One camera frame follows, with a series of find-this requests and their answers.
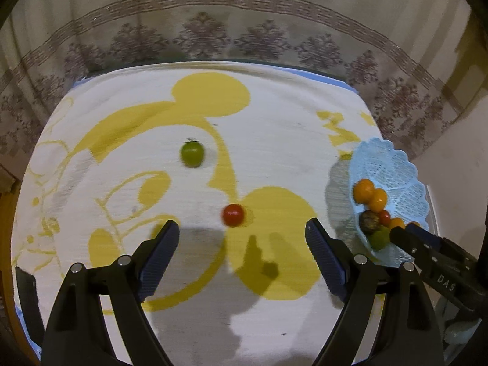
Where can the beige patterned curtain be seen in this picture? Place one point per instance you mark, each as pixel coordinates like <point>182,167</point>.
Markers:
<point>228,7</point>

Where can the round orange tomato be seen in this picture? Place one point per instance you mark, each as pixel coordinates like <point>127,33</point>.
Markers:
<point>378,201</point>

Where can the orange-red tomato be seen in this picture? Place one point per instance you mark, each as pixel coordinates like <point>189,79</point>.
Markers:
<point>396,222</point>

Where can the green tomato with stem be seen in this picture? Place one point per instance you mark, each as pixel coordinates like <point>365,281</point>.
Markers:
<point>191,154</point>

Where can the large orange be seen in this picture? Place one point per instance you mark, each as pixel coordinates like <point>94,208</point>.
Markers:
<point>363,190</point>

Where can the blue lace plastic basket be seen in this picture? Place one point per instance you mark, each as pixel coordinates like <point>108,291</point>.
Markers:
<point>396,175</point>

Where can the black rectangular object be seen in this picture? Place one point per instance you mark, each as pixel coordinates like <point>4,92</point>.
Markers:
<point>28,305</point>

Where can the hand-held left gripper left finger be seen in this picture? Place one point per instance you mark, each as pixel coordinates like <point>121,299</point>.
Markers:
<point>160,259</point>

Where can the small red tomato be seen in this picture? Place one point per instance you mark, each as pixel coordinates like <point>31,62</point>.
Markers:
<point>233,215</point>
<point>385,218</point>

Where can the small green tomato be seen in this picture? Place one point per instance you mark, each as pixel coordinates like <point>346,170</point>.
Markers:
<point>378,239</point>

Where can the white blanket with yellow print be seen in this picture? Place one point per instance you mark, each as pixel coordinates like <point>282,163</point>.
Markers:
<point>286,141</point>

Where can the dark brown mangosteen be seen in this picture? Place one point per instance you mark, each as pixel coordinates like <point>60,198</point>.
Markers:
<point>368,222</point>

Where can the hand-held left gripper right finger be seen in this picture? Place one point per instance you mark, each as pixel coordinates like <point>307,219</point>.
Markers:
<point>328,263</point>

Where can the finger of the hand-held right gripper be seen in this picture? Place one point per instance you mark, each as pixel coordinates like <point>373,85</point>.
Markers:
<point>421,233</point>
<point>408,243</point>

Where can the small orange tomato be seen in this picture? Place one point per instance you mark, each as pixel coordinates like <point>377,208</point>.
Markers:
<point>413,223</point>

